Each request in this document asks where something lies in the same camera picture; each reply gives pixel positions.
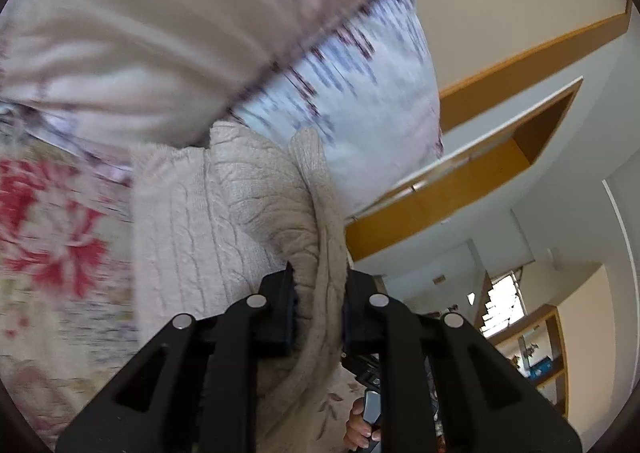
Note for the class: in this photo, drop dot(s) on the wooden wardrobe side panel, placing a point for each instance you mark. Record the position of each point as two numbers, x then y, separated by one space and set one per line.
450 193

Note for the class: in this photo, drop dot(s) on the person's right hand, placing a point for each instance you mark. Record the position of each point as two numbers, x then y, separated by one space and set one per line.
357 430

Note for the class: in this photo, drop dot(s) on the white and pink floral pillow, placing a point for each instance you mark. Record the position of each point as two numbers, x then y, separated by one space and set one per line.
375 108

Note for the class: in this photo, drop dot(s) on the floral bedspread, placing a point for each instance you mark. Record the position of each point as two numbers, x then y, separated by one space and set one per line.
50 233

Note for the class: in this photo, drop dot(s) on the wooden wall shelf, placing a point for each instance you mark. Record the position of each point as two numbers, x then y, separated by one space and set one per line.
560 348

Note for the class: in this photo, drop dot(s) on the beige and white pillow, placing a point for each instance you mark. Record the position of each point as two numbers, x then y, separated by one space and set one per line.
150 33

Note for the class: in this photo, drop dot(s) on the window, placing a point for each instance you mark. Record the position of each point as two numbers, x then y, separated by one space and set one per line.
502 303

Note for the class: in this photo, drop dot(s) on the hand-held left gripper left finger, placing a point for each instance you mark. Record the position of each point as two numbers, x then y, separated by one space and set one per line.
280 313

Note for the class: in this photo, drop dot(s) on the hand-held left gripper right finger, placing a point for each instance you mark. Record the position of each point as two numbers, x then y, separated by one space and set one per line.
352 318

